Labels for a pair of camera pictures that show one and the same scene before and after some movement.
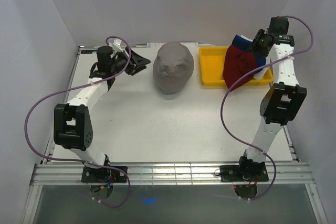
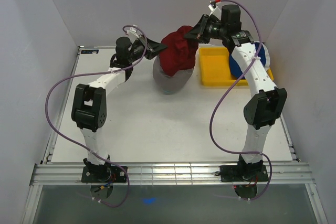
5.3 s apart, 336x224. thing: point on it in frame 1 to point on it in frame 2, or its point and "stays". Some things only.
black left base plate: (102, 174) stays
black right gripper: (261, 53) to (197, 31)
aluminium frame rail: (289, 173) stays
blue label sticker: (88, 51) stays
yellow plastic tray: (212, 60) stays
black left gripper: (137, 62) to (153, 49)
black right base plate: (254, 172) stays
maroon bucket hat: (238, 63) to (179, 55)
